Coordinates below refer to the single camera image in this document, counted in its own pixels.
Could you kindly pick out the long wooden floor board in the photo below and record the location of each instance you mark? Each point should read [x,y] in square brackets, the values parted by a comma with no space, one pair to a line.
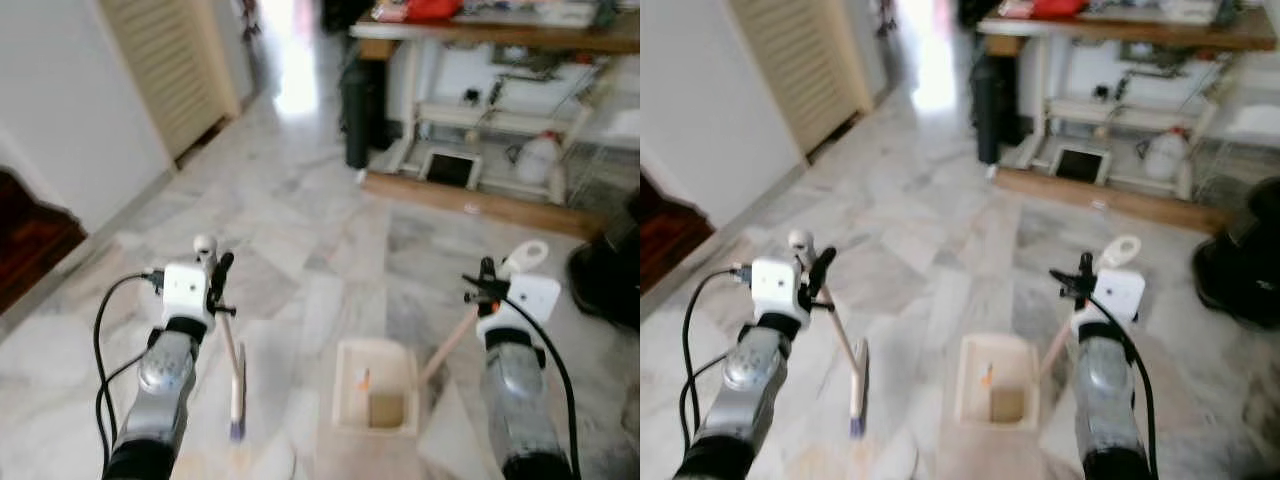
[470,200]
[1110,198]

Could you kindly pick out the white framed dark panel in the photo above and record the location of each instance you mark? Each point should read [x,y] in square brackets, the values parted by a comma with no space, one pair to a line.
[1080,164]
[450,168]

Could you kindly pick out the round black object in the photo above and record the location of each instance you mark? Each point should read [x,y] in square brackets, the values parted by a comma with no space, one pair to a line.
[610,280]
[1245,270]

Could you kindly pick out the white jug with red cap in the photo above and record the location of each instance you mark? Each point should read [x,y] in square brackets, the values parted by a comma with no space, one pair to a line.
[538,160]
[1166,155]

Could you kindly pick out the small orange scrap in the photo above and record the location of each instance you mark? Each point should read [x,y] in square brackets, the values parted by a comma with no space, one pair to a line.
[987,376]

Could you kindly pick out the dark wooden step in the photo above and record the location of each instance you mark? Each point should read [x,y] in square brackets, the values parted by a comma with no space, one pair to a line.
[30,245]
[670,235]

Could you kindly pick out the tall black cylinder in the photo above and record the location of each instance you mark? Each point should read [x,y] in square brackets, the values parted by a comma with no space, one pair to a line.
[358,110]
[988,105]

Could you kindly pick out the beige louvered door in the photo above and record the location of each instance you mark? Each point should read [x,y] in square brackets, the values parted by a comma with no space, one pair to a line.
[800,70]
[170,70]

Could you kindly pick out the brown wooden table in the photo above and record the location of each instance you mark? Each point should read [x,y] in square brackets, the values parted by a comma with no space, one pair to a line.
[1130,32]
[500,35]

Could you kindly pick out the red item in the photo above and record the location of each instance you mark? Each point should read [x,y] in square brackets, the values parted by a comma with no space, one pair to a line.
[432,9]
[1058,7]

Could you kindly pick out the white papers stack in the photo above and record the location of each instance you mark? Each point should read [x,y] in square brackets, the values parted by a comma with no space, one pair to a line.
[1160,10]
[530,14]

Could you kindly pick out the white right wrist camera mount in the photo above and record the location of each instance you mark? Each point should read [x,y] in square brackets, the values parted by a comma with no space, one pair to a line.
[1115,292]
[528,300]

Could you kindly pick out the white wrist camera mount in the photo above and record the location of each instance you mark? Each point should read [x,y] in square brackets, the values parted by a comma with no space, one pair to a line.
[1115,292]
[185,290]
[773,285]
[528,300]

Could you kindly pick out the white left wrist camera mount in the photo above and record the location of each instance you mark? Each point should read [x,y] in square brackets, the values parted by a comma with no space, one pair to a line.
[773,285]
[185,290]

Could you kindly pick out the white shelf frame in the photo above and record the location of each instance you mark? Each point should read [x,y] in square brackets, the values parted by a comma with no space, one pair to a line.
[480,115]
[1100,108]

